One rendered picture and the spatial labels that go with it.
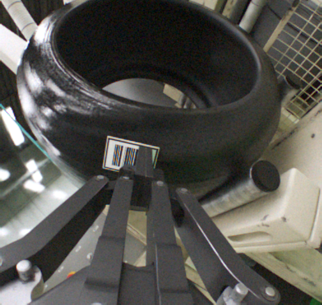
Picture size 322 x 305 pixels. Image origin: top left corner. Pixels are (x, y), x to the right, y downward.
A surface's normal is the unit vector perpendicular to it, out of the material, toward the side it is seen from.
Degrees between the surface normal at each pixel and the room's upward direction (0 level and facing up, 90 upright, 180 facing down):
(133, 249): 90
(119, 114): 94
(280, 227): 90
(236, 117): 99
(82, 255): 90
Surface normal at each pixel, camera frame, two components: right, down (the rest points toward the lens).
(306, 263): 0.18, -0.48
